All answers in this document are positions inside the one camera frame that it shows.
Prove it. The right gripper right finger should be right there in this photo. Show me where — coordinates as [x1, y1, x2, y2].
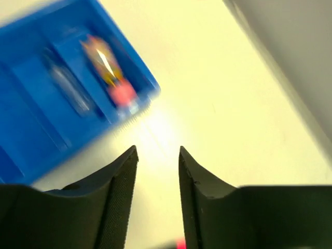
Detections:
[178, 147, 331, 248]

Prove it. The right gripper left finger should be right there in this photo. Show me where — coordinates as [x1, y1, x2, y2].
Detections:
[1, 146, 139, 248]

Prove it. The pink cap black highlighter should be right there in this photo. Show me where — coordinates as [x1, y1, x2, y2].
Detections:
[175, 238, 186, 249]

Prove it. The clear spray bottle blue cap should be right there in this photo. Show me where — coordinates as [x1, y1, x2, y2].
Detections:
[43, 47, 99, 116]

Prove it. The pink cap crayon tube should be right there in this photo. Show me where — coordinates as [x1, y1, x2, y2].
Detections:
[80, 34, 138, 113]

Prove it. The blue compartment tray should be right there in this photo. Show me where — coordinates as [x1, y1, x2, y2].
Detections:
[1, 1, 160, 184]

